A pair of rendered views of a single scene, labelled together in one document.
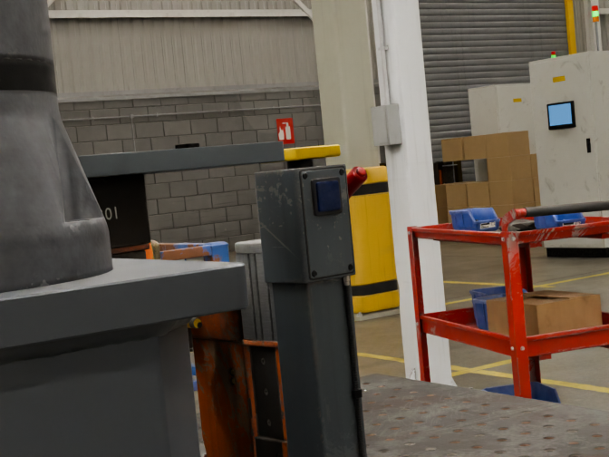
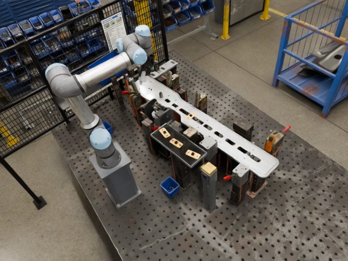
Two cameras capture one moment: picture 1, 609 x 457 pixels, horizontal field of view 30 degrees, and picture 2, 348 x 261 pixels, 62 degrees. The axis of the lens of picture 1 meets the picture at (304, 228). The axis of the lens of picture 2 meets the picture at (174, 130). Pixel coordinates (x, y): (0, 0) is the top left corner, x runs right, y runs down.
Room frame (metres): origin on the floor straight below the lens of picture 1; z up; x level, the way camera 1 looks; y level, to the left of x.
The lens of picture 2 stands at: (1.04, -0.95, 2.52)
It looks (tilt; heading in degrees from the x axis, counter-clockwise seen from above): 47 degrees down; 94
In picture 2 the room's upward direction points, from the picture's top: 8 degrees counter-clockwise
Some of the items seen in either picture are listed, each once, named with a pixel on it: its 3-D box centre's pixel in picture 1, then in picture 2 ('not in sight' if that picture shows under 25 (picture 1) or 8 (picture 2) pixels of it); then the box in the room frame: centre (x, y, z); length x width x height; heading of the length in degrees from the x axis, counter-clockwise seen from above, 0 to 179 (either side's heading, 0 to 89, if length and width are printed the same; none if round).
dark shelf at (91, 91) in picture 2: not in sight; (102, 79); (0.33, 1.14, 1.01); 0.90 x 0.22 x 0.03; 41
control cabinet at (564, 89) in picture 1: (580, 133); not in sight; (11.42, -2.85, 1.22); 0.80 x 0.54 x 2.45; 34
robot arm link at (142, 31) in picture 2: not in sight; (143, 37); (0.85, 0.48, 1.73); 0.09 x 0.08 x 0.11; 28
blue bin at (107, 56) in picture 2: not in sight; (108, 67); (0.40, 1.19, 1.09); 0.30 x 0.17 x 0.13; 47
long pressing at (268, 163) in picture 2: not in sight; (193, 117); (1.09, 0.58, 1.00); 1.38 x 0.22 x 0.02; 131
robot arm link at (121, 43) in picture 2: not in sight; (128, 44); (0.77, 0.42, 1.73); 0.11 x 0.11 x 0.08; 28
